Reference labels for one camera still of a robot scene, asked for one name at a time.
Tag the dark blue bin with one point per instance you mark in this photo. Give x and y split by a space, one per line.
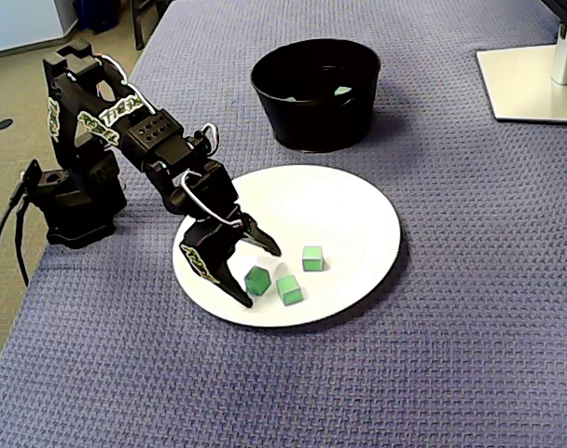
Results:
97 14

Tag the silver monitor stand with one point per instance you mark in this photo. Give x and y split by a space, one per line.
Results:
521 84

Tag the dark chair legs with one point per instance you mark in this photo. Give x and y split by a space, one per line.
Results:
138 28

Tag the black round bowl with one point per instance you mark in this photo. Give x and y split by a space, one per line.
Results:
321 126

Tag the light blue panel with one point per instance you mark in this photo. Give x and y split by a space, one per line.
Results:
22 23

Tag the blue woven table cloth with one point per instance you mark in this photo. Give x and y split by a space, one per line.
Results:
451 280

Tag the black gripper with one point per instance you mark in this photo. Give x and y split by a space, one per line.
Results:
212 234

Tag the black round floor cap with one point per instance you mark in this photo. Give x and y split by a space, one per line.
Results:
4 124

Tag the black robot arm with stickers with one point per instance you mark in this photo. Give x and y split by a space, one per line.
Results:
78 214

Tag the white round plate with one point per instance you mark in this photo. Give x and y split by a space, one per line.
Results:
358 224

